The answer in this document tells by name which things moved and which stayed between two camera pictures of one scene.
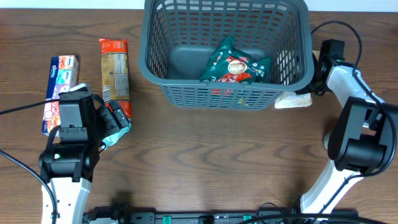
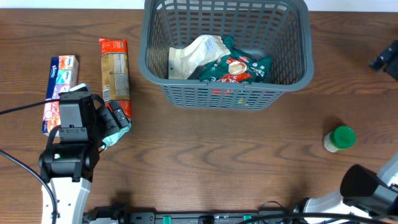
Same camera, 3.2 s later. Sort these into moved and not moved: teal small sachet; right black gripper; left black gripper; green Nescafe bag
Moved: right black gripper
Not moved: left black gripper; green Nescafe bag; teal small sachet
